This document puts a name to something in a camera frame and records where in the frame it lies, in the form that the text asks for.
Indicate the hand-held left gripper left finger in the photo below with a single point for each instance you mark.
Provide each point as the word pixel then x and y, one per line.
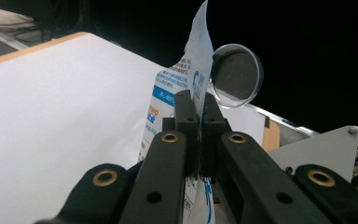
pixel 185 124

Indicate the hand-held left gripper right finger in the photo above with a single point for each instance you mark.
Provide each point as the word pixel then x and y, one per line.
pixel 213 124

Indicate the blue and white milk carton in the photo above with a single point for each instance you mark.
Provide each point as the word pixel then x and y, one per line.
pixel 180 81

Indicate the clear glass pitcher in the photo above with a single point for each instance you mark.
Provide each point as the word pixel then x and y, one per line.
pixel 236 74

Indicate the wooden table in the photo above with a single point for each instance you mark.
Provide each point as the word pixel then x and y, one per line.
pixel 272 137

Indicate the black curtain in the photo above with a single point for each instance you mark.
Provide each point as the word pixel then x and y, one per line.
pixel 307 46

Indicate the white metal stand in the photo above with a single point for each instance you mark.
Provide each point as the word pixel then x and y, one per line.
pixel 0 39

